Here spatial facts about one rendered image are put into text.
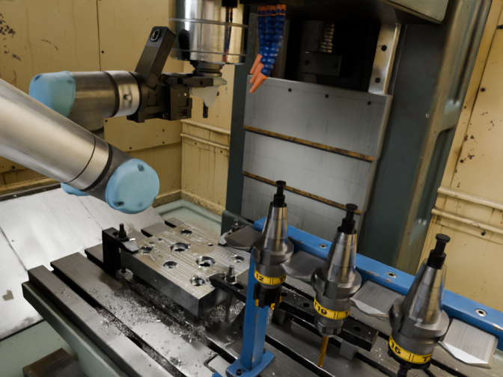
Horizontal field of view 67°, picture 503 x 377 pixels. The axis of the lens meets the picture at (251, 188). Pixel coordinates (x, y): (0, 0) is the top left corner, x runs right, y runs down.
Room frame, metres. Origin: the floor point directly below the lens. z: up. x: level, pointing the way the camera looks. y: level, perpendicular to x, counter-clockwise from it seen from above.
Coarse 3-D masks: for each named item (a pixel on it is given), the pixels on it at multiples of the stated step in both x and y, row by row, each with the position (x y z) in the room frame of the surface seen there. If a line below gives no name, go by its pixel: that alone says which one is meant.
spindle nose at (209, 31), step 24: (168, 0) 0.79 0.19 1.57; (192, 0) 0.74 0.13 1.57; (216, 0) 0.74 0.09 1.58; (168, 24) 0.79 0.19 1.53; (192, 24) 0.74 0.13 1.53; (216, 24) 0.74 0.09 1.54; (240, 24) 0.77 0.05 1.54; (192, 48) 0.74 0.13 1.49; (216, 48) 0.74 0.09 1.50; (240, 48) 0.78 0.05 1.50
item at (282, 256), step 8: (256, 240) 0.52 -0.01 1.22; (288, 240) 0.53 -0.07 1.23; (256, 248) 0.50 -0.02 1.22; (288, 248) 0.50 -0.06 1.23; (256, 256) 0.50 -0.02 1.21; (264, 256) 0.49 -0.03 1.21; (272, 256) 0.48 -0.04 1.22; (280, 256) 0.48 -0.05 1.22; (288, 256) 0.49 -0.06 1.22; (264, 264) 0.49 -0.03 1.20; (272, 264) 0.48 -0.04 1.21
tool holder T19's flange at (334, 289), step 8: (320, 264) 0.47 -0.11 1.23; (320, 272) 0.45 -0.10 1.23; (320, 280) 0.43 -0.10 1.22; (328, 280) 0.43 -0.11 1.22; (360, 280) 0.44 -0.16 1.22; (320, 288) 0.43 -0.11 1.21; (328, 288) 0.43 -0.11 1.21; (336, 288) 0.42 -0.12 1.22; (344, 288) 0.42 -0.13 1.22; (352, 288) 0.42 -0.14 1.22; (320, 296) 0.43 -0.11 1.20; (328, 296) 0.43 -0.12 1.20; (336, 296) 0.42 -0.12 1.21; (344, 296) 0.42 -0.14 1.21
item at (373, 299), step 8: (368, 280) 0.45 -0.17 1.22; (360, 288) 0.43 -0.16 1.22; (368, 288) 0.43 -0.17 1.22; (376, 288) 0.43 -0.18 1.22; (384, 288) 0.44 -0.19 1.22; (352, 296) 0.41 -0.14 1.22; (360, 296) 0.41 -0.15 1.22; (368, 296) 0.41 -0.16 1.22; (376, 296) 0.42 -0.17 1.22; (384, 296) 0.42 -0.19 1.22; (392, 296) 0.42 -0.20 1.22; (360, 304) 0.40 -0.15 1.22; (368, 304) 0.40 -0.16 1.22; (376, 304) 0.40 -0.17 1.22; (384, 304) 0.40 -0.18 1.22; (392, 304) 0.40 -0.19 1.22; (368, 312) 0.38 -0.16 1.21; (376, 312) 0.38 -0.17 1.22; (384, 312) 0.38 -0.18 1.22
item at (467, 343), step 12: (456, 324) 0.37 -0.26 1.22; (468, 324) 0.38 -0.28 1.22; (444, 336) 0.35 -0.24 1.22; (456, 336) 0.35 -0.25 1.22; (468, 336) 0.35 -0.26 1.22; (480, 336) 0.36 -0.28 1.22; (492, 336) 0.36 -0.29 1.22; (444, 348) 0.34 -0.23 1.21; (456, 348) 0.33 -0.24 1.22; (468, 348) 0.33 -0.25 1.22; (480, 348) 0.34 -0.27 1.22; (492, 348) 0.34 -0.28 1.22; (456, 360) 0.32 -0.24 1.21; (468, 360) 0.32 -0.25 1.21; (480, 360) 0.32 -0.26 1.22; (492, 360) 0.32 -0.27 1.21
